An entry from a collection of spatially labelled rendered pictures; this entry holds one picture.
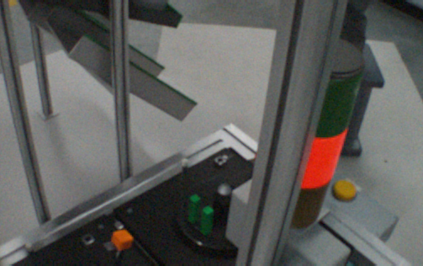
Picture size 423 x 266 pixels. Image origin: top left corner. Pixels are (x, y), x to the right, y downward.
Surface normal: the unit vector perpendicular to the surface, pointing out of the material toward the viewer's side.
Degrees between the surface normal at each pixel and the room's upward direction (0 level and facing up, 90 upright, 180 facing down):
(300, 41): 90
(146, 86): 90
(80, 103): 0
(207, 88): 0
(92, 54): 90
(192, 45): 0
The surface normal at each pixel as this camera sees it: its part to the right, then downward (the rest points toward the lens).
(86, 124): 0.07, -0.75
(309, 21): -0.75, 0.40
